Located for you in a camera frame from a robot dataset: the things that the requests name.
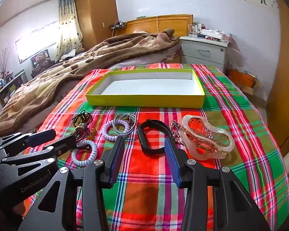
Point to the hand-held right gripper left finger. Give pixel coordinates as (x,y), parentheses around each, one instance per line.
(118,158)

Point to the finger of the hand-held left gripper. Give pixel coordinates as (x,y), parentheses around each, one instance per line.
(42,134)
(62,144)

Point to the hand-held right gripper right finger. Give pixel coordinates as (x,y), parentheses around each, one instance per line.
(172,163)

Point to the black wristband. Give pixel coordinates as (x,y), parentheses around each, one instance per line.
(144,144)

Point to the clear plastic hair claw clip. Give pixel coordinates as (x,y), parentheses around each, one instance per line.
(207,137)

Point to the yellow cardboard box tray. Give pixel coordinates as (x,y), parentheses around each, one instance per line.
(147,86)

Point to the red green plaid cloth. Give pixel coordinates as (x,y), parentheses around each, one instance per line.
(147,197)

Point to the shelf with bottles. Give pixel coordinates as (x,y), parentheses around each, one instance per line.
(8,86)

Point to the brown patterned blanket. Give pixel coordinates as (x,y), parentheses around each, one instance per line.
(62,77)

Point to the brown teddy bear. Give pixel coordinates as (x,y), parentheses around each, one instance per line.
(41,60)

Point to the dried decorative branches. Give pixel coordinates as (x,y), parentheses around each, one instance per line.
(3,60)

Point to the bright window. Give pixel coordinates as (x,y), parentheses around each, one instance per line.
(36,41)

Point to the orange box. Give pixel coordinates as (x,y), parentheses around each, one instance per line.
(242,79)

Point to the dotted curtain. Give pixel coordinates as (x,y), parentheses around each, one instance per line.
(68,26)

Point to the white nightstand with drawers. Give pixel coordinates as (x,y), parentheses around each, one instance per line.
(202,50)

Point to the power strip with plugs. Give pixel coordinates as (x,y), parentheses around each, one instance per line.
(119,24)

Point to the wooden wardrobe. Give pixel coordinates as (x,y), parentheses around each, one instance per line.
(94,12)

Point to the clear drinking glass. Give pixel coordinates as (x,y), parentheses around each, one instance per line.
(192,30)

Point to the clutter pile on nightstand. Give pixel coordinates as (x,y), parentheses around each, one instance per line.
(214,35)

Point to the wooden door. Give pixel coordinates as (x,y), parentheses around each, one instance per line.
(287,77)

